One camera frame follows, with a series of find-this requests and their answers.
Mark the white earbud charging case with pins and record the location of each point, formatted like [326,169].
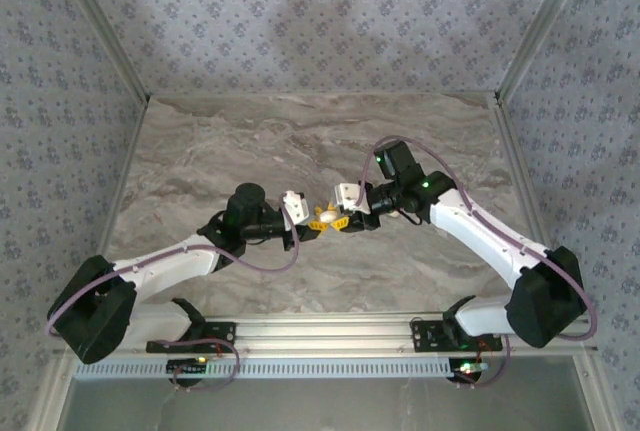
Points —
[328,215]

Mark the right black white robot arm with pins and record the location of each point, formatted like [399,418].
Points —
[480,231]

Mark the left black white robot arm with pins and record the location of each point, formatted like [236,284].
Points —
[165,263]

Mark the black controller board with LED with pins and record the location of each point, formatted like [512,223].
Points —
[465,369]
[185,367]

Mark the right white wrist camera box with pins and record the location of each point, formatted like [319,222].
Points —
[346,193]

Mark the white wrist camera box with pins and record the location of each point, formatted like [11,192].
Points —
[346,193]
[295,203]

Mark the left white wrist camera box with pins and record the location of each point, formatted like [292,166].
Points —
[295,203]

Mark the long aluminium base rail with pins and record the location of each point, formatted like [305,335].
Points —
[325,333]

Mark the aluminium table side rail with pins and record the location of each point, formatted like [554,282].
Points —
[126,161]
[516,151]

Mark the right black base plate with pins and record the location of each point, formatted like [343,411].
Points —
[425,340]

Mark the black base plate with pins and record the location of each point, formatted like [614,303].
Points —
[425,340]
[165,346]

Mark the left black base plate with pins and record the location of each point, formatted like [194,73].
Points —
[165,346]

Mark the aluminium frame post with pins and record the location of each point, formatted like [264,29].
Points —
[541,26]
[108,31]

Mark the aluminium frame leg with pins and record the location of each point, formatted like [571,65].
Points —
[52,396]
[592,396]

